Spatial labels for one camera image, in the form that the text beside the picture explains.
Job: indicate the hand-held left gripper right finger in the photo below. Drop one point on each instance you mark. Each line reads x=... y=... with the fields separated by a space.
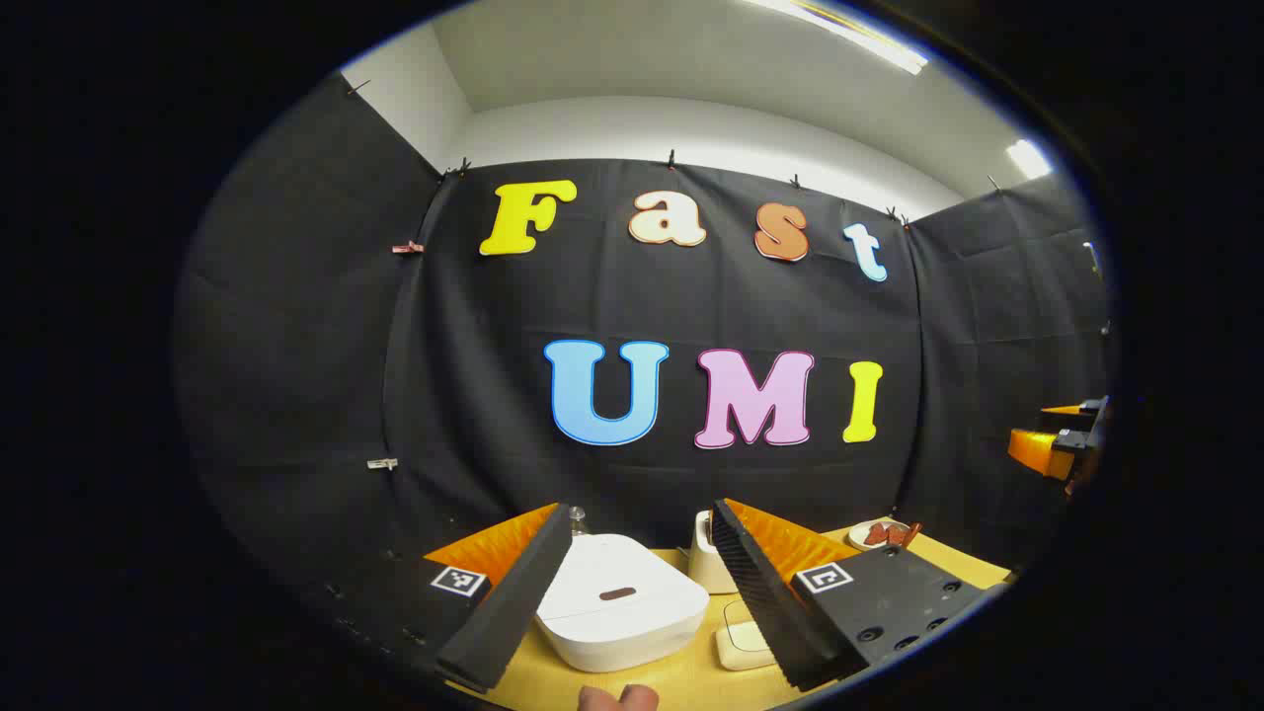
x=765 y=602

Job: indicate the cream square pad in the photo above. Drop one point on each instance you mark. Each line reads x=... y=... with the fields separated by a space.
x=743 y=642

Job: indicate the white rice cooker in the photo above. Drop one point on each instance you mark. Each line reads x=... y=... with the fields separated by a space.
x=632 y=563

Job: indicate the white round plate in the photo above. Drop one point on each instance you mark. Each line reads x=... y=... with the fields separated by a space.
x=861 y=537

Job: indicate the clear glass bottle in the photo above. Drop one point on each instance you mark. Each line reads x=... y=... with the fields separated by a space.
x=579 y=520

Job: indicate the row of black cloth clips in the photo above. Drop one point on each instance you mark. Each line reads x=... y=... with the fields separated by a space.
x=671 y=158

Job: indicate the copper cloth clip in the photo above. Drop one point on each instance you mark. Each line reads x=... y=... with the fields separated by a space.
x=407 y=247

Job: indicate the white toaster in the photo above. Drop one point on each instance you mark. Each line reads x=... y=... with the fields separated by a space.
x=706 y=563

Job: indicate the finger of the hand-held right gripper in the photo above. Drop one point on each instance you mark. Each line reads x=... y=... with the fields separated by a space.
x=1037 y=449
x=1086 y=408

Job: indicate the silver cloth clip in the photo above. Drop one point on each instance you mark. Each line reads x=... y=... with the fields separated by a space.
x=382 y=463

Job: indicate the black backdrop cloth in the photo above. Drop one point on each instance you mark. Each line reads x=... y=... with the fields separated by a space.
x=395 y=346

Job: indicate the ceiling light strip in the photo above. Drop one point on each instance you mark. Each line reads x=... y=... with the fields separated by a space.
x=1027 y=158

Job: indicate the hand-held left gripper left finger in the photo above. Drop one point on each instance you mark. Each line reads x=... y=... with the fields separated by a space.
x=523 y=602

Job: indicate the red-brown food slice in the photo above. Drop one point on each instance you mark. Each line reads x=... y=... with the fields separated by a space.
x=879 y=536
x=898 y=535

